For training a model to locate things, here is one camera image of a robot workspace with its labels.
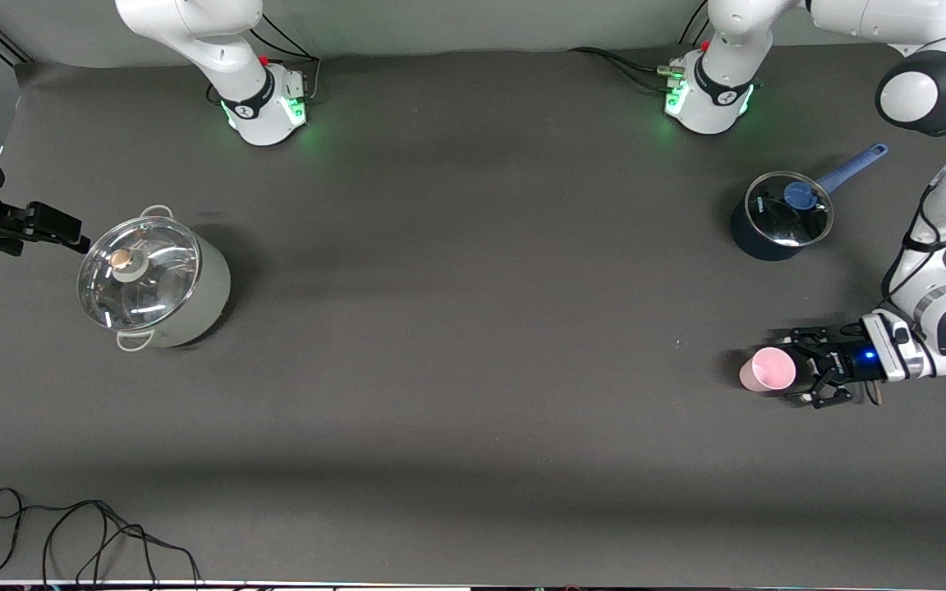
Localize pink plastic cup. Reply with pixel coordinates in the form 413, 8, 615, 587
738, 346, 797, 392

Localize dark blue saucepan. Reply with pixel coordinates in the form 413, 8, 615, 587
730, 144, 889, 262

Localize glass lid with tan knob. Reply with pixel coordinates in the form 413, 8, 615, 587
77, 216, 201, 332

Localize glass lid with blue knob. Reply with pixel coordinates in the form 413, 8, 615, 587
746, 171, 835, 248

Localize white stock pot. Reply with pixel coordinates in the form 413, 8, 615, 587
79, 205, 232, 352

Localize black diagonal cable pair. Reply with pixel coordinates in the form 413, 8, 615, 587
0, 21, 34, 66

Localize black right arm base cables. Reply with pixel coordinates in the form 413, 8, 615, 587
206, 12, 322, 106

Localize black arm base cables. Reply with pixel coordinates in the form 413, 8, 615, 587
567, 16, 716, 93
206, 12, 322, 106

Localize thin black looped cable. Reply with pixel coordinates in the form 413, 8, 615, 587
0, 488, 203, 588

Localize black left arm base cables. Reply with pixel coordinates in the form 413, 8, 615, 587
567, 16, 716, 93

